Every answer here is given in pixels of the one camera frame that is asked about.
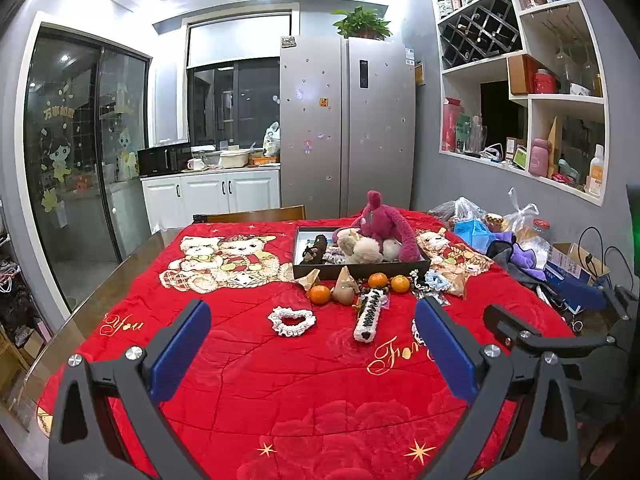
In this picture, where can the glass sliding door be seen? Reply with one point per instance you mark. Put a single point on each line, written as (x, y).
(80, 160)

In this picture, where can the pink plush toy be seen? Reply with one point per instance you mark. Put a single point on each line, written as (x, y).
(380, 220)

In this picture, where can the brown capybara toy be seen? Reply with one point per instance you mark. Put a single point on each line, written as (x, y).
(344, 294)

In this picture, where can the white plastic basin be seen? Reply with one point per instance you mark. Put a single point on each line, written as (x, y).
(234, 158)

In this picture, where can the white mug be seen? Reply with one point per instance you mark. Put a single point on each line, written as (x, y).
(196, 164)

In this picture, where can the dark brown fluffy headband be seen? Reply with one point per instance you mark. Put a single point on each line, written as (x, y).
(315, 247)

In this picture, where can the jar with red lid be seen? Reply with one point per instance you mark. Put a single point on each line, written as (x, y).
(540, 229)

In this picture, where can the black shallow box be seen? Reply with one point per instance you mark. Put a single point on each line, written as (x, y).
(350, 271)

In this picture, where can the orange mandarin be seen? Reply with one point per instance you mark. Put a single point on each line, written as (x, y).
(378, 280)
(400, 284)
(320, 294)

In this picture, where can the white ruffled scrunchie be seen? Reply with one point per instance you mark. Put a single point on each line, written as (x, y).
(277, 322)

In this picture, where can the wooden desktop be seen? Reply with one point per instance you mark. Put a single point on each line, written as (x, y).
(100, 290)

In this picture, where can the kitchen window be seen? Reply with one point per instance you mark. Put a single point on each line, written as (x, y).
(235, 100)

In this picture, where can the white lotion bottle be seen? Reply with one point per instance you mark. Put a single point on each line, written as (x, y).
(595, 172)

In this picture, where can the silver refrigerator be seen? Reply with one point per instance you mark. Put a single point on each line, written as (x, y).
(320, 160)

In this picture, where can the purple cloth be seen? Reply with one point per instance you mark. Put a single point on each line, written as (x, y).
(522, 257)

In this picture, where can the knotted clear plastic bag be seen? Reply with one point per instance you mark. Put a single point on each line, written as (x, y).
(522, 215)

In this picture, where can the cardboard box with blue label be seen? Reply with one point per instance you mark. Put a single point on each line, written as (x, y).
(570, 265)

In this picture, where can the shoe rack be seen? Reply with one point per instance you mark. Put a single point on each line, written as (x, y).
(20, 300)

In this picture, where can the wooden chair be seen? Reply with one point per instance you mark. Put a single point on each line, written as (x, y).
(250, 216)

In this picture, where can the green framed picture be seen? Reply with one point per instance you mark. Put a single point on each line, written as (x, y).
(519, 158)

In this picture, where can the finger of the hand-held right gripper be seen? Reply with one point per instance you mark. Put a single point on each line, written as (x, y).
(580, 295)
(510, 322)

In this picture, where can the white pompom keyring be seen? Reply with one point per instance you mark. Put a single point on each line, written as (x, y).
(391, 249)

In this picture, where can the blue plastic bag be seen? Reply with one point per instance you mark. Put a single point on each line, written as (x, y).
(472, 234)

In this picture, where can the cream fluffy plush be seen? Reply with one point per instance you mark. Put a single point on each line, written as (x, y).
(367, 250)

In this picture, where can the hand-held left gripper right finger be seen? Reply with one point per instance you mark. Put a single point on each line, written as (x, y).
(445, 350)

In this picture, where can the orange gift box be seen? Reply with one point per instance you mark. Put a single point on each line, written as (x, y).
(522, 74)

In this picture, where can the blue crochet scrunchie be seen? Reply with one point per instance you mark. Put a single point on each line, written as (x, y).
(439, 280)

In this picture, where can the green potted plant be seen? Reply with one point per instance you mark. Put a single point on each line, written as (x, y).
(362, 22)

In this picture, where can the red printed blanket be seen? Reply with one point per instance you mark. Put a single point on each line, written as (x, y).
(250, 385)

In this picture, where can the black microwave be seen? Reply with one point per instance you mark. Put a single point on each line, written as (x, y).
(160, 160)

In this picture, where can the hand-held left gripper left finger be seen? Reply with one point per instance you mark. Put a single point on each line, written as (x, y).
(182, 350)

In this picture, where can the jar with checkered lid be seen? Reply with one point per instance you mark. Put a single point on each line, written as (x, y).
(495, 221)

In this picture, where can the white kitchen cabinet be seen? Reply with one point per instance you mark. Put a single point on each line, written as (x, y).
(250, 195)

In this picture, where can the white fluffy hair clip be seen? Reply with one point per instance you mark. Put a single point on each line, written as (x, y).
(370, 320)

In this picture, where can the pink bottle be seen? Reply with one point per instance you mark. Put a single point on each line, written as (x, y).
(539, 157)

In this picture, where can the red gift box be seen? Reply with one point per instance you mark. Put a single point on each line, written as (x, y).
(452, 125)

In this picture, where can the beige plush toy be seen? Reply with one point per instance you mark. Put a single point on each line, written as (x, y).
(347, 241)

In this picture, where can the white printed plastic bag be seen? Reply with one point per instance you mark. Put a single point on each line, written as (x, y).
(272, 140)

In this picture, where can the white wall shelf unit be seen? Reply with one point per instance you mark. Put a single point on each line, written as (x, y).
(528, 110)

